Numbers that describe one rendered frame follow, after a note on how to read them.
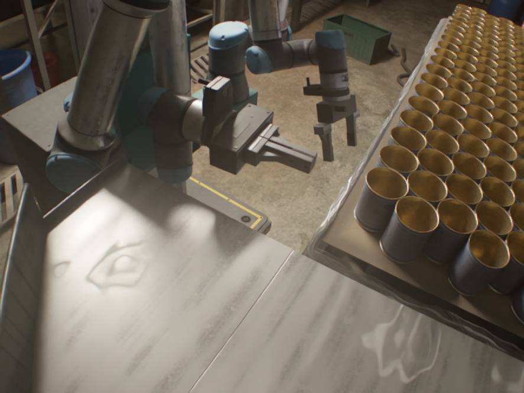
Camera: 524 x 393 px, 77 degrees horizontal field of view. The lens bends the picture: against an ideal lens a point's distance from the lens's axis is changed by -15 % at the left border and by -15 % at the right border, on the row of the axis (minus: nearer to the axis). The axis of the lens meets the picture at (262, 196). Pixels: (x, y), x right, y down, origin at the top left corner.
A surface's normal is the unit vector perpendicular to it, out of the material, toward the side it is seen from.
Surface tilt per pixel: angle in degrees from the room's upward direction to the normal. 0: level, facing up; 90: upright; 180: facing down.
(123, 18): 91
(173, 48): 89
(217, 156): 92
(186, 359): 0
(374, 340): 0
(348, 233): 2
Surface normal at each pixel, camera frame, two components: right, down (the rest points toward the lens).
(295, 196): 0.08, -0.70
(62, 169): 0.06, 0.79
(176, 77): 0.49, 0.64
